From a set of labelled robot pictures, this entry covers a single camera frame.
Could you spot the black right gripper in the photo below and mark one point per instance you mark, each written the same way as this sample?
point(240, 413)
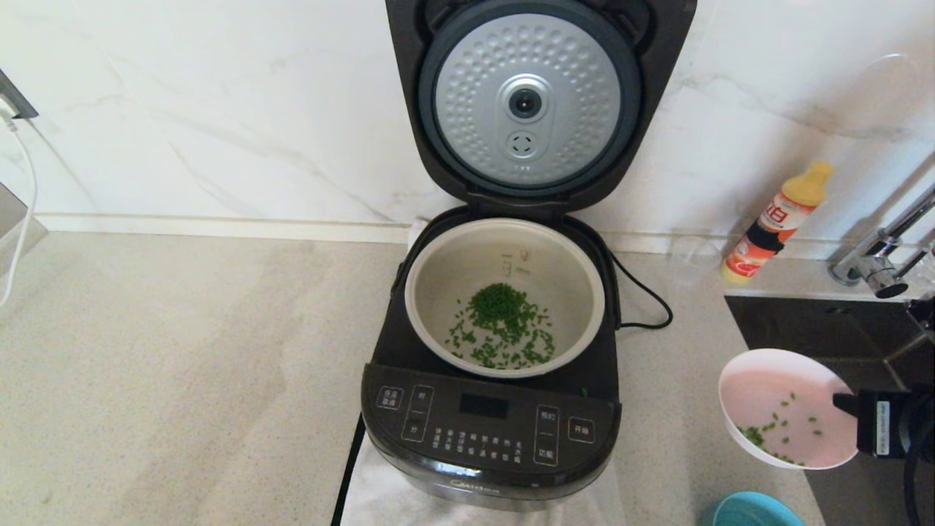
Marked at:
point(884, 424)

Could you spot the blue bowl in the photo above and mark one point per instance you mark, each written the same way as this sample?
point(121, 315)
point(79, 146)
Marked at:
point(752, 511)

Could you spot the clear plastic cup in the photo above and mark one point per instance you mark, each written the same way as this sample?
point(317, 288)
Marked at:
point(694, 256)

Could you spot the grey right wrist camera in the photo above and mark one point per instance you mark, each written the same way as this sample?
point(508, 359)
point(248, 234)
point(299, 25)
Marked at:
point(922, 310)

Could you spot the dark grey rice cooker lid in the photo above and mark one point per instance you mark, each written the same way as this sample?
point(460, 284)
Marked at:
point(526, 102)

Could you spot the dark grey rice cooker body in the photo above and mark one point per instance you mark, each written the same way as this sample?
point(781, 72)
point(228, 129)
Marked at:
point(489, 431)

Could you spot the yellow orange detergent bottle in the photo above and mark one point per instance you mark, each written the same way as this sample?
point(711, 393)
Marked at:
point(774, 219)

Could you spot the pink bowl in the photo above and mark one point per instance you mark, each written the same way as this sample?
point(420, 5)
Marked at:
point(767, 380)

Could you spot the stainless steel sink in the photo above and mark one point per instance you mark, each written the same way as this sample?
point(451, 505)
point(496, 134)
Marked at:
point(803, 321)

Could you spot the dark wall socket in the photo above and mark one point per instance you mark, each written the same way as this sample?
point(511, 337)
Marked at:
point(16, 98)

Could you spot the chrome faucet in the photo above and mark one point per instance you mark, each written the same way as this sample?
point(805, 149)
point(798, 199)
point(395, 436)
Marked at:
point(876, 274)

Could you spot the beige inner pot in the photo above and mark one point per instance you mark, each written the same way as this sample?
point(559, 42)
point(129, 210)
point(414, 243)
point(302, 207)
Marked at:
point(445, 277)

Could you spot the grey flat panel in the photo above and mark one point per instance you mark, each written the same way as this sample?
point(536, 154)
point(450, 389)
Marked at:
point(14, 226)

